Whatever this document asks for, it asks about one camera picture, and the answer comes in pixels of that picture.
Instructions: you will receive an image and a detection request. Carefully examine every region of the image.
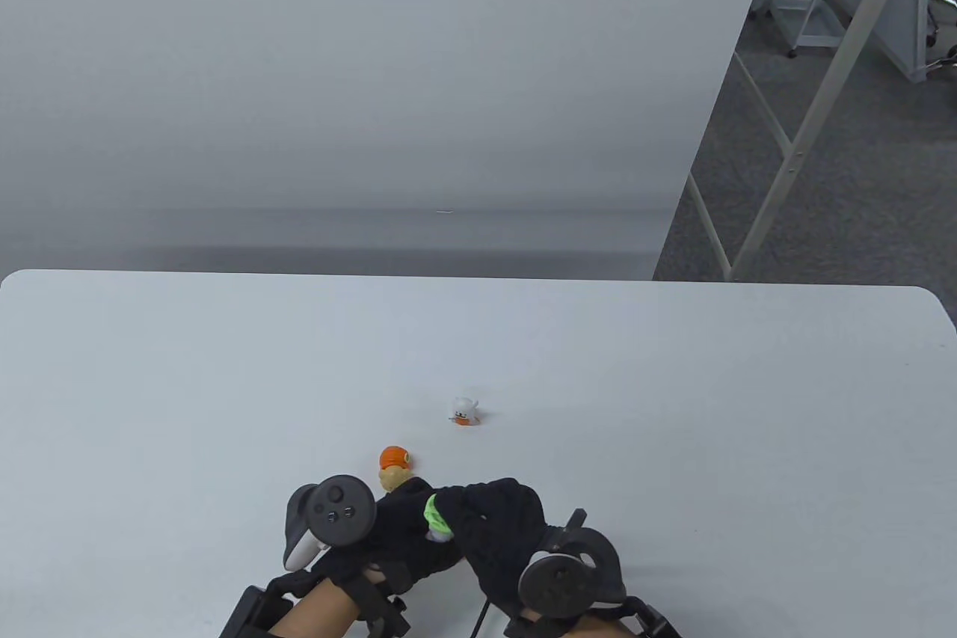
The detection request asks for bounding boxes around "person's left forearm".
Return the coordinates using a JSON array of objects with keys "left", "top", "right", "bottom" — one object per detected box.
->
[{"left": 268, "top": 578, "right": 363, "bottom": 638}]

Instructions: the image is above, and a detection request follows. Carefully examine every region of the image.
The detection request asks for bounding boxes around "large white backdrop board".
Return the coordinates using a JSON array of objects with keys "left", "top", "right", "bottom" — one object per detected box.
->
[{"left": 0, "top": 0, "right": 783, "bottom": 282}]

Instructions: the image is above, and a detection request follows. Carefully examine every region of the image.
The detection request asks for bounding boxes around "black right hand controller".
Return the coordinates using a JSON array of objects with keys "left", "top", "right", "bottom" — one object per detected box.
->
[{"left": 518, "top": 509, "right": 627, "bottom": 620}]

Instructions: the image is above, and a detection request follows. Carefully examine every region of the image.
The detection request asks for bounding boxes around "orange capped dog ornament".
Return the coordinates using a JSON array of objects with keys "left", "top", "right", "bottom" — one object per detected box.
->
[{"left": 377, "top": 446, "right": 414, "bottom": 494}]

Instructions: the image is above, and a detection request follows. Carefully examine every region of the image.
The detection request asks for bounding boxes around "person's right hand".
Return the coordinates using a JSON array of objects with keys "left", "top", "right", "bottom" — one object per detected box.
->
[{"left": 434, "top": 478, "right": 569, "bottom": 613}]

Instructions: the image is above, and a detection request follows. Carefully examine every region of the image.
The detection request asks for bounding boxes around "person's right forearm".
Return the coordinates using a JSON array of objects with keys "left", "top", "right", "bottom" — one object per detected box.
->
[{"left": 523, "top": 608, "right": 644, "bottom": 638}]

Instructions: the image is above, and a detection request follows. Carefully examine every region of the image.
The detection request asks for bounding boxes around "green dusting cloth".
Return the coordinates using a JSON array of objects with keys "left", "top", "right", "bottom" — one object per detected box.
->
[{"left": 424, "top": 494, "right": 455, "bottom": 537}]

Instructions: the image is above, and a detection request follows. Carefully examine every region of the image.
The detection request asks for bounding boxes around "person's left hand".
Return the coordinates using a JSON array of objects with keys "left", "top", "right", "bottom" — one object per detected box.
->
[{"left": 268, "top": 476, "right": 468, "bottom": 603}]

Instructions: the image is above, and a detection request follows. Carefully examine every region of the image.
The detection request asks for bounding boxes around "black left hand controller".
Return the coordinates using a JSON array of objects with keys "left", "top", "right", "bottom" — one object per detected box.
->
[{"left": 282, "top": 475, "right": 378, "bottom": 571}]

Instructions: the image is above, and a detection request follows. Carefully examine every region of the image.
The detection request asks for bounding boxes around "black hand controller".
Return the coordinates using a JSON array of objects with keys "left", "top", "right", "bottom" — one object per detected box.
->
[
  {"left": 518, "top": 509, "right": 627, "bottom": 620},
  {"left": 282, "top": 475, "right": 378, "bottom": 571}
]

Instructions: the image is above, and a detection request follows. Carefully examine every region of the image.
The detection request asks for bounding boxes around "black right wrist strap mount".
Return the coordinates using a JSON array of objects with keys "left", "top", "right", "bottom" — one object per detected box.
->
[{"left": 505, "top": 597, "right": 683, "bottom": 638}]

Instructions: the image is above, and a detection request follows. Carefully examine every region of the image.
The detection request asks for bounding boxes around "white metal support frame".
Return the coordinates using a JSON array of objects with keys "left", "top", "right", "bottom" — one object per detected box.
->
[{"left": 684, "top": 0, "right": 932, "bottom": 283}]

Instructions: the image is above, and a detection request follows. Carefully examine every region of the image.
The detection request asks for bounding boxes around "black left wrist strap mount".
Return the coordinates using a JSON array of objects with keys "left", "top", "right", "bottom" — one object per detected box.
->
[{"left": 221, "top": 563, "right": 412, "bottom": 638}]

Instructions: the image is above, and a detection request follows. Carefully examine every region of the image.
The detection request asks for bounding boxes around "black wrist strap mount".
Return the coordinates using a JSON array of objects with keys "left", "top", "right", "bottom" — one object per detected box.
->
[
  {"left": 221, "top": 563, "right": 412, "bottom": 638},
  {"left": 505, "top": 597, "right": 683, "bottom": 638}
]

